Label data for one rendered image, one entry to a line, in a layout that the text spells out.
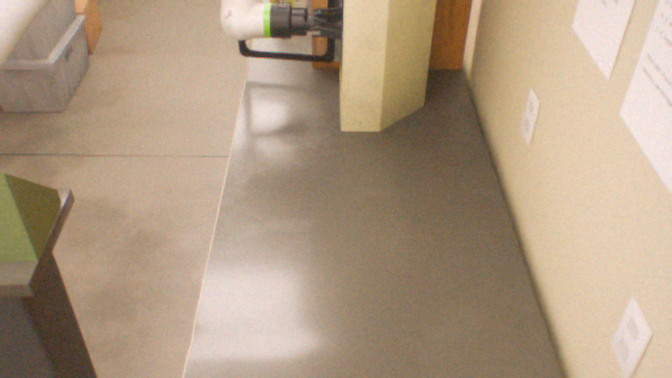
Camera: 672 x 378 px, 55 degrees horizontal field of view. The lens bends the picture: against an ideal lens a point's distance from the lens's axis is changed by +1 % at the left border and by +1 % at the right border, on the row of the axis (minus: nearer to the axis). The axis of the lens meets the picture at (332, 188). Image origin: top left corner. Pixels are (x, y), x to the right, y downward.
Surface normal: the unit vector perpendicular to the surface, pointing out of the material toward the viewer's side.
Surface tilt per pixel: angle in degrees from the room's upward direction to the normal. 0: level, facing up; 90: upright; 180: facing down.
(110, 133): 0
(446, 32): 90
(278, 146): 0
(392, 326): 1
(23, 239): 90
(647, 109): 90
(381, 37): 90
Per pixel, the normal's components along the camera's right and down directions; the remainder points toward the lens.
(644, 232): -1.00, -0.01
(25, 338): 0.04, 0.63
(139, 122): 0.01, -0.78
